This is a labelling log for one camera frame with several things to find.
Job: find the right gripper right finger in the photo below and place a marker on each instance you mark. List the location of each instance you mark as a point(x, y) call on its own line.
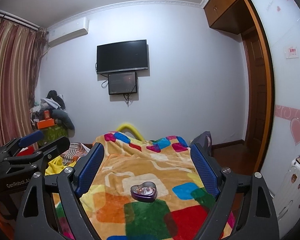
point(207, 168)

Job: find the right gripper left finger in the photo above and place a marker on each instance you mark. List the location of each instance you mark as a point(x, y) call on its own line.
point(86, 169)

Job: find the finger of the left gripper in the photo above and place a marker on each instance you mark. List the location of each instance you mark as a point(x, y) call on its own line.
point(54, 149)
point(30, 139)

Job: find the purple heart-shaped tin box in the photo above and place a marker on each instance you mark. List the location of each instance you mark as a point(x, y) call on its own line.
point(145, 192)

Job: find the striped patterned bedsheet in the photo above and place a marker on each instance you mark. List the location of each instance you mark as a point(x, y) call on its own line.
point(74, 153)

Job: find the yellow cloth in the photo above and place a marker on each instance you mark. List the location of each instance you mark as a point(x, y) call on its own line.
point(57, 165)

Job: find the orange cardboard box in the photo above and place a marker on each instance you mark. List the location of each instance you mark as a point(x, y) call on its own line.
point(45, 123)

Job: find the pile of clothes and boxes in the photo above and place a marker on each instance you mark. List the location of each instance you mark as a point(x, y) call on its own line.
point(52, 106)

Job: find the colourful patchwork fleece blanket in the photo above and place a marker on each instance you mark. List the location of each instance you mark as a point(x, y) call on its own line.
point(182, 203)

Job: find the grey backpack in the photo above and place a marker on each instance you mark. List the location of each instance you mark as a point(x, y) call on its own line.
point(205, 142)

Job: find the white hard-shell suitcase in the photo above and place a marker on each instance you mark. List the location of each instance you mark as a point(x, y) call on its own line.
point(287, 200)

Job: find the red striped curtain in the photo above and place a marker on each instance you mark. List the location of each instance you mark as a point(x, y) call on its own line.
point(21, 50)

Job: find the brown wooden door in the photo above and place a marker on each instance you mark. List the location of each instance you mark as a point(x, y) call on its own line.
point(257, 90)

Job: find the brown overhead wooden cabinet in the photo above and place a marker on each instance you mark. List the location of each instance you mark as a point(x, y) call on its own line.
point(232, 16)

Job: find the yellow curved bed rail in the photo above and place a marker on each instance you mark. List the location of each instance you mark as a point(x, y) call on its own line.
point(131, 129)

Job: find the small black wall monitor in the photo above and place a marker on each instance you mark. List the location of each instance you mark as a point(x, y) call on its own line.
point(122, 83)

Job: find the black wall television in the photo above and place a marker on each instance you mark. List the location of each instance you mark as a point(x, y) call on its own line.
point(122, 56)

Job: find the white wall air conditioner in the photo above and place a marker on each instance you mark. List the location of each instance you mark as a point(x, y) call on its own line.
point(68, 32)

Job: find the white wall notice sticker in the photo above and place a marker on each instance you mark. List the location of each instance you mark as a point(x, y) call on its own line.
point(291, 52)

